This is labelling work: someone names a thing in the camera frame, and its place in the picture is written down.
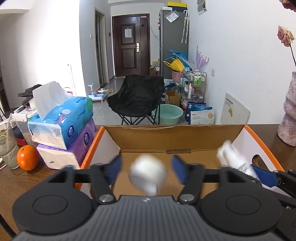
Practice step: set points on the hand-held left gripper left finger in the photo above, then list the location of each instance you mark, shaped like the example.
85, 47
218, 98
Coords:
114, 168

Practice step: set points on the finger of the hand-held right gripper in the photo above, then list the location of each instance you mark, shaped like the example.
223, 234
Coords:
284, 197
264, 176

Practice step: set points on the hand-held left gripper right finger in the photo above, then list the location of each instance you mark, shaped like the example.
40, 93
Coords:
179, 169

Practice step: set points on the printed cardboard box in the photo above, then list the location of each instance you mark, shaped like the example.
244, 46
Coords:
175, 138

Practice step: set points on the purple tissue pack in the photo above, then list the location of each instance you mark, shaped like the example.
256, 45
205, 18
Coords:
69, 155

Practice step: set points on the green plastic basin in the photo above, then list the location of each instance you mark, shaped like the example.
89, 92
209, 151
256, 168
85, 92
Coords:
167, 114

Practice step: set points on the pink textured vase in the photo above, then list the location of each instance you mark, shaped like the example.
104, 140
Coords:
289, 115

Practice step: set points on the blue and white bag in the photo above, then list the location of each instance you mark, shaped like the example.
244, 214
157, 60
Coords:
198, 106

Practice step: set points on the blue tissue pack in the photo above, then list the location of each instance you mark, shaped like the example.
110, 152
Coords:
62, 120

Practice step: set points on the small brown cardboard box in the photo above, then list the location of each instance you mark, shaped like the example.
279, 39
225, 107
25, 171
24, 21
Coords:
172, 98

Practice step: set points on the white leaning board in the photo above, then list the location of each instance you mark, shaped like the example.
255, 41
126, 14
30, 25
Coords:
234, 111

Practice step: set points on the blue pet feeder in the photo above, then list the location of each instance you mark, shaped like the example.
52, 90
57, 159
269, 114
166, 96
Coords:
98, 93

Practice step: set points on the black folding chair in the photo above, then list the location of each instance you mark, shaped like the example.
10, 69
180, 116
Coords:
136, 95

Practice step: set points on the metal storage rack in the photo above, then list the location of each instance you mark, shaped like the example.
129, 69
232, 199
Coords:
196, 88

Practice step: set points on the blue and white carton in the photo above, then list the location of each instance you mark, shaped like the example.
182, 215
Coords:
168, 85

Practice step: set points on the orange fruit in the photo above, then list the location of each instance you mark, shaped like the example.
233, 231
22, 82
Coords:
27, 158

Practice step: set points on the red bucket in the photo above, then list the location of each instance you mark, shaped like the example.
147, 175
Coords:
68, 90

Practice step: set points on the pink bucket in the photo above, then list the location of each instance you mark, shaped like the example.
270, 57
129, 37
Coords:
177, 75

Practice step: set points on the clear container with white lid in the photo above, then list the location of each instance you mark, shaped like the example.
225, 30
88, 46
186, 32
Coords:
22, 122

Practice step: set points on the clear glass cup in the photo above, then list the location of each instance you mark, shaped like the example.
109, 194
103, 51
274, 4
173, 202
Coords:
8, 150

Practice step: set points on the purple clothes hangers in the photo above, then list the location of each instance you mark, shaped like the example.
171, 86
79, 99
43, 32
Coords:
202, 59

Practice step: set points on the dark brown door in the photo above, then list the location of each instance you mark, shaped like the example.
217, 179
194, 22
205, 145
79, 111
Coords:
130, 51

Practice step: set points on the grey refrigerator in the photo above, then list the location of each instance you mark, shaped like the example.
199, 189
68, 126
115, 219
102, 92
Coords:
173, 39

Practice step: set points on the bunch of dried roses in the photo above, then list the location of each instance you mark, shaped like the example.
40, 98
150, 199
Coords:
285, 34

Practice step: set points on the white folded umbrella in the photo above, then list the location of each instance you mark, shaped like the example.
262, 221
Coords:
185, 25

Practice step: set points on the yellow box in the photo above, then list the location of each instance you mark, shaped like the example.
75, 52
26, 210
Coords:
177, 5

